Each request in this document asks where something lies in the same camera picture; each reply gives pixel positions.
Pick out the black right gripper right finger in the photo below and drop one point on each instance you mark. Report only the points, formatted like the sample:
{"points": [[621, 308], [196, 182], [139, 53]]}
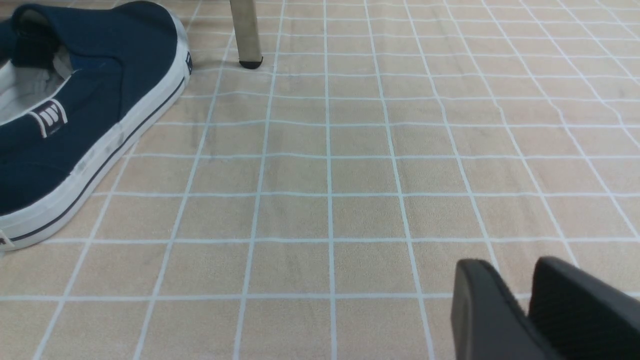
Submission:
{"points": [[582, 317]]}

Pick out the metal shoe rack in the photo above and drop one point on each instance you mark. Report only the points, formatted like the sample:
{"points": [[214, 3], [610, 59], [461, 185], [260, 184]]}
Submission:
{"points": [[245, 22]]}

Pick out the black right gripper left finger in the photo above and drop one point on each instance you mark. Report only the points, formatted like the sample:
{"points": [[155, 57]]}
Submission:
{"points": [[487, 321]]}

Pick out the right navy slip-on shoe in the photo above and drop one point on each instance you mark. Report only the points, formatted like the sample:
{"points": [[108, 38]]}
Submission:
{"points": [[78, 88]]}

